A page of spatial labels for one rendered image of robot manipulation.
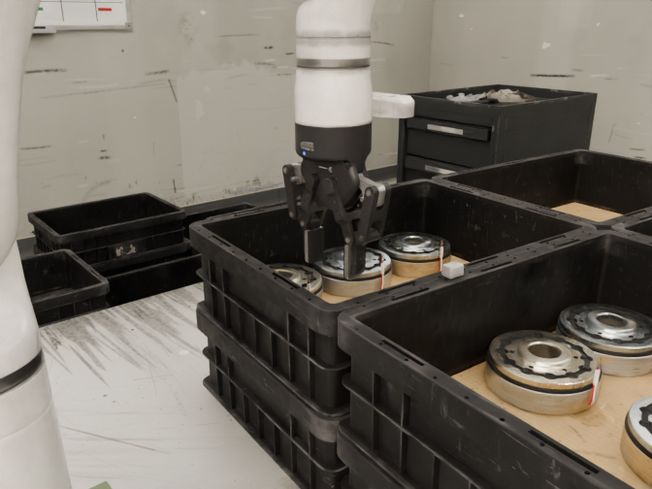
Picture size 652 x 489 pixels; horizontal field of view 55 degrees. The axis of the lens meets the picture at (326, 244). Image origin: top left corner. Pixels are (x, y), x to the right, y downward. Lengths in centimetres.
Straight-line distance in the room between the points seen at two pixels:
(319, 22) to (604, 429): 43
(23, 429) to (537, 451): 32
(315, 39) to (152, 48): 309
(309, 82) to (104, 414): 49
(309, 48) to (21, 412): 37
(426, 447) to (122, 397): 49
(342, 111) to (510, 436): 32
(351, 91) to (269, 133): 350
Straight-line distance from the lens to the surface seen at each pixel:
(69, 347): 101
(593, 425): 61
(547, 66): 442
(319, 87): 58
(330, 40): 57
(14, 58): 40
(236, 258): 65
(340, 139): 58
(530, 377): 59
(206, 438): 77
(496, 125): 211
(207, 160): 386
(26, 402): 46
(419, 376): 45
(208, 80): 381
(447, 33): 491
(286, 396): 63
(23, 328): 46
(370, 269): 80
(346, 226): 61
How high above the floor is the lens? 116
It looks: 20 degrees down
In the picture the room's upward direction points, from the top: straight up
